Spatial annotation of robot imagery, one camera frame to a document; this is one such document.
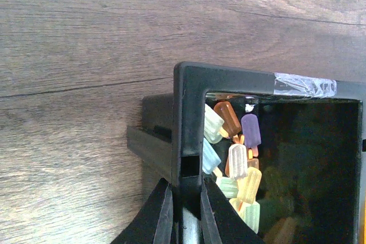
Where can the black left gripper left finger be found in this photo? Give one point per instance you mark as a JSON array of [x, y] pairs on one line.
[[154, 222]]

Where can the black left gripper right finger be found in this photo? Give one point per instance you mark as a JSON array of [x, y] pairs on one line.
[[219, 221]]

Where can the black bin with popsicle candies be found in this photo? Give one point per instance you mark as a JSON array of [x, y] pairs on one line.
[[287, 151]]

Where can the yellow bin with star candies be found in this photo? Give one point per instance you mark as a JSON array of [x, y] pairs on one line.
[[362, 226]]

